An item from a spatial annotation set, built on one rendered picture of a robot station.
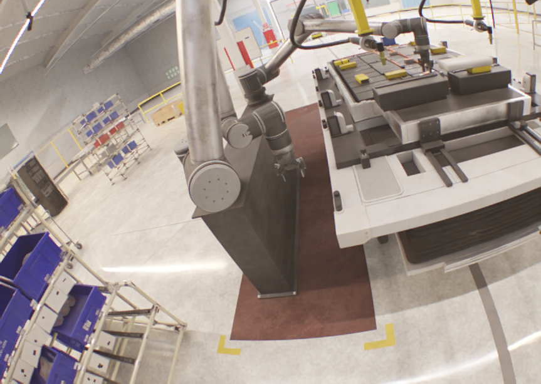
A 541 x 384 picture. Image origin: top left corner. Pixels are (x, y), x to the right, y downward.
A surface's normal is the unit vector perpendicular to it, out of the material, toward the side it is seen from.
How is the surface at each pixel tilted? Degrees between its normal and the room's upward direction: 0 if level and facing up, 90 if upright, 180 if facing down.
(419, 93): 90
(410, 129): 90
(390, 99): 90
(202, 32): 93
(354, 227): 0
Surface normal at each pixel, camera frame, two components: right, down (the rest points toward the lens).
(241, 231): -0.10, 0.59
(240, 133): 0.39, 0.40
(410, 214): -0.36, -0.77
